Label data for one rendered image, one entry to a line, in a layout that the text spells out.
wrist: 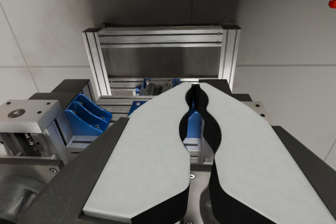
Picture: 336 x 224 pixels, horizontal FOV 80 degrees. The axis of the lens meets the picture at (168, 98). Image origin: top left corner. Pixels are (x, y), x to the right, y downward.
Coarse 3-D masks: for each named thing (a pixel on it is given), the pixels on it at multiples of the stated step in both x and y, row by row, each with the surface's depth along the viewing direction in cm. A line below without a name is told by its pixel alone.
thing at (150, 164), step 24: (168, 96) 10; (192, 96) 11; (144, 120) 8; (168, 120) 8; (120, 144) 7; (144, 144) 7; (168, 144) 7; (120, 168) 6; (144, 168) 6; (168, 168) 6; (96, 192) 5; (120, 192) 5; (144, 192) 5; (168, 192) 5; (96, 216) 5; (120, 216) 5; (144, 216) 5; (168, 216) 6
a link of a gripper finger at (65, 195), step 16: (112, 128) 8; (96, 144) 7; (112, 144) 7; (80, 160) 6; (96, 160) 6; (64, 176) 6; (80, 176) 6; (96, 176) 6; (48, 192) 5; (64, 192) 5; (80, 192) 5; (32, 208) 5; (48, 208) 5; (64, 208) 5; (80, 208) 5
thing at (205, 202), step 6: (204, 198) 44; (204, 204) 43; (210, 204) 43; (204, 210) 43; (210, 210) 42; (204, 216) 43; (210, 216) 41; (204, 222) 43; (210, 222) 41; (216, 222) 40
